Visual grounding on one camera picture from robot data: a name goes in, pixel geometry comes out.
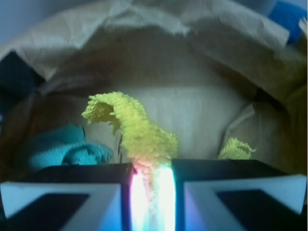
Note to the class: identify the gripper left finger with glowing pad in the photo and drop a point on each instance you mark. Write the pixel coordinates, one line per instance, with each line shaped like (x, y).
(69, 198)

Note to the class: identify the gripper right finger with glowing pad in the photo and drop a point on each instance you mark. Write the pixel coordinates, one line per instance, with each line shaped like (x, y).
(238, 195)

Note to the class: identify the yellow terry cloth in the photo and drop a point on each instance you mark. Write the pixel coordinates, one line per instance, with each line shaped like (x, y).
(150, 148)

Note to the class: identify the green terry cloth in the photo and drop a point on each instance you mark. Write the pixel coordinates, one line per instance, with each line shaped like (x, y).
(60, 147)

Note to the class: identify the brown paper bag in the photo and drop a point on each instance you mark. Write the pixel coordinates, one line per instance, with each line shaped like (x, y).
(206, 70)

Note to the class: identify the black tape on bag left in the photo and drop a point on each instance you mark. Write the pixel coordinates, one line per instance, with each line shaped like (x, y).
(17, 81)

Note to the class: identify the blue tape strip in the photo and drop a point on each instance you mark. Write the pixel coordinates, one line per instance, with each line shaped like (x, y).
(288, 16)

